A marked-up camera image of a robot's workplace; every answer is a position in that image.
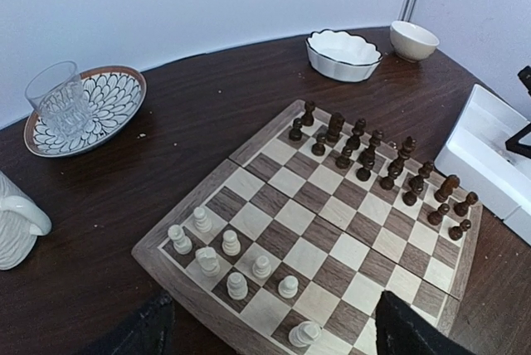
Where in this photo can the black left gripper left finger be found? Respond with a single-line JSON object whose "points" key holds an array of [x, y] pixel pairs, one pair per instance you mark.
{"points": [[148, 330]]}

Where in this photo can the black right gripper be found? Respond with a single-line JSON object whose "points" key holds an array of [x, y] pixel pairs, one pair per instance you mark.
{"points": [[519, 143]]}

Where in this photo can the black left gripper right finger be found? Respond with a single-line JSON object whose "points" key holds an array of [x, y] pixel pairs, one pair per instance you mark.
{"points": [[400, 330]]}

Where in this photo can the white chess rook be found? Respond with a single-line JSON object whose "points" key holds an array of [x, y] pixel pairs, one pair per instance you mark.
{"points": [[181, 242]]}

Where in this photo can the white chess bishop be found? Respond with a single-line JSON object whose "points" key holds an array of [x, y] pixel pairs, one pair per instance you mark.
{"points": [[237, 287]]}

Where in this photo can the dark chess pieces row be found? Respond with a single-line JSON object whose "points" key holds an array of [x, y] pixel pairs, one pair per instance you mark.
{"points": [[377, 217]]}

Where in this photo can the wooden chess board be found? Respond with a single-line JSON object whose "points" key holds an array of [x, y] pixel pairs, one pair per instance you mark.
{"points": [[340, 278]]}

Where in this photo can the dark chess piece corner rook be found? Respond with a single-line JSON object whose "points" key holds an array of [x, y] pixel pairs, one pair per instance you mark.
{"points": [[308, 118]]}

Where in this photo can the dark chess pawn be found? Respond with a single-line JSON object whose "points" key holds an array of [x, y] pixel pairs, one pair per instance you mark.
{"points": [[295, 133]]}

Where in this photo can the white plastic divided tray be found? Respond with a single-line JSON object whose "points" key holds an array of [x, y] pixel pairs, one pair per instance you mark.
{"points": [[475, 151]]}

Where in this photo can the cream round bowl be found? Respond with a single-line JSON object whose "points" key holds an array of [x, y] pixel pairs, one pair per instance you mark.
{"points": [[412, 42]]}

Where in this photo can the cream ceramic mug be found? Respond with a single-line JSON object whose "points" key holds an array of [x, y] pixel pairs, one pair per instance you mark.
{"points": [[22, 221]]}

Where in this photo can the white scalloped bowl black rim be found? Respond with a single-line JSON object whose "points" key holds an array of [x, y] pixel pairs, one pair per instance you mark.
{"points": [[341, 56]]}

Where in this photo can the clear drinking glass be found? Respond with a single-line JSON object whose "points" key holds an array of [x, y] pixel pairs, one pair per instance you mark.
{"points": [[57, 95]]}

